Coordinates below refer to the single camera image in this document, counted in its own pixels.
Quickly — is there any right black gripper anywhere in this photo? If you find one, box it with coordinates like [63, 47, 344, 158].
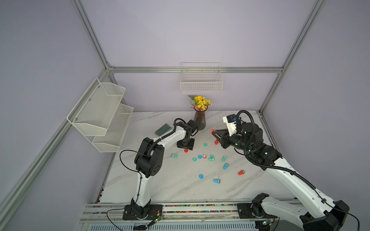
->
[213, 129, 253, 154]

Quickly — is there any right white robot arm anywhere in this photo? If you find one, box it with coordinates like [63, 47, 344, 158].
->
[210, 110, 350, 231]

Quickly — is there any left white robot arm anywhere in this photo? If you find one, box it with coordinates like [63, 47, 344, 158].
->
[119, 118, 199, 219]

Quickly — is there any green dustpan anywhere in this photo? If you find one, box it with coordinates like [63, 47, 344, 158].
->
[155, 123, 173, 137]

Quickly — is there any dark glass vase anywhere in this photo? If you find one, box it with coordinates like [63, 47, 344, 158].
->
[194, 110, 206, 131]

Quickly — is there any yellow flower bouquet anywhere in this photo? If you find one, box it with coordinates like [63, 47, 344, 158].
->
[189, 95, 213, 112]

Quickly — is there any lower white mesh shelf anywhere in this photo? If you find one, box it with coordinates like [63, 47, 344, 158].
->
[92, 104, 134, 153]

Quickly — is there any white mesh shelf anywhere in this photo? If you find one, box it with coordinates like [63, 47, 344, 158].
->
[66, 79, 126, 136]
[92, 104, 134, 153]

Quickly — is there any upper white mesh shelf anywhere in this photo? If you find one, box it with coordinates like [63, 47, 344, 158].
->
[66, 79, 126, 136]

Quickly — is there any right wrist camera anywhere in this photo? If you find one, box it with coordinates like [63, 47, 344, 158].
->
[223, 114, 240, 137]

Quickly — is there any white wire wall basket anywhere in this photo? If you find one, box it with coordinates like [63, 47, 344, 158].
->
[180, 62, 224, 93]

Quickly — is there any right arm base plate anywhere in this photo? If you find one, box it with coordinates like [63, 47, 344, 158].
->
[237, 203, 276, 219]

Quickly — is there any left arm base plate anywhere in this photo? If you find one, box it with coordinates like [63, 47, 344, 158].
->
[122, 205, 163, 220]

